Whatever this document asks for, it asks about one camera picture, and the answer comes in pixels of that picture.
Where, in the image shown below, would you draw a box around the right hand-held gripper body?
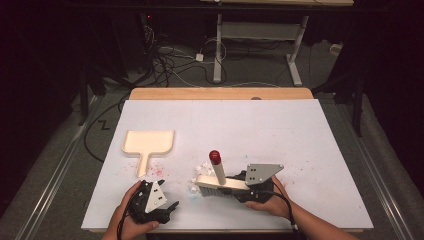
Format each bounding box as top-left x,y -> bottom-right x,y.
233,163 -> 285,205

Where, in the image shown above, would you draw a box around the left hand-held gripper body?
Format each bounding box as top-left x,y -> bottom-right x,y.
128,179 -> 173,225

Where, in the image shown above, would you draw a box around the cream hand brush grey bristles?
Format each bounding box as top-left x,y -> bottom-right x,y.
194,149 -> 251,198

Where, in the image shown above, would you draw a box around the cream plastic dustpan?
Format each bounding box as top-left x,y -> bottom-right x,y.
121,129 -> 176,178

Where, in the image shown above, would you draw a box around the person's left hand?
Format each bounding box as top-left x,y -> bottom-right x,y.
109,181 -> 161,240

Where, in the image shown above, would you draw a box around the person's right hand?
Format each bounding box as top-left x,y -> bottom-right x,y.
244,176 -> 295,220

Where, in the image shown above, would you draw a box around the pile of torn paper scraps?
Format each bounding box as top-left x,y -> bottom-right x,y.
189,161 -> 218,195

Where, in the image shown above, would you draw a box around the wooden table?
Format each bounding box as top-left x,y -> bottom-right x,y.
128,87 -> 315,101

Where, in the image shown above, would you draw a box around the black metal stand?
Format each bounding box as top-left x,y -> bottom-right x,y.
77,59 -> 134,127
313,71 -> 365,138

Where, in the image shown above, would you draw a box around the black computer tower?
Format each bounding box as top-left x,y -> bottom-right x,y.
111,12 -> 156,78

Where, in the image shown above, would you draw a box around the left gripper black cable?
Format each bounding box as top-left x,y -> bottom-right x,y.
116,204 -> 132,240

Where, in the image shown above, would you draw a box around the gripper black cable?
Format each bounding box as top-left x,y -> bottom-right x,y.
116,204 -> 132,240
259,189 -> 298,233

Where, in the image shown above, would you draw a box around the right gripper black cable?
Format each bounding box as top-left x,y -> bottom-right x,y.
259,189 -> 298,233

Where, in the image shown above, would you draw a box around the long black floor cable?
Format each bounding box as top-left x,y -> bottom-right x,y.
83,96 -> 132,164

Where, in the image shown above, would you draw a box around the metal floor rail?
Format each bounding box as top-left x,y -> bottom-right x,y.
19,95 -> 105,240
335,99 -> 418,240

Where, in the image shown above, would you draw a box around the tangle of floor cables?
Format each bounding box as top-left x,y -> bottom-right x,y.
143,24 -> 283,88

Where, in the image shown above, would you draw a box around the white metal table frame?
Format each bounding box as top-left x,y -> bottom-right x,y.
199,0 -> 355,87

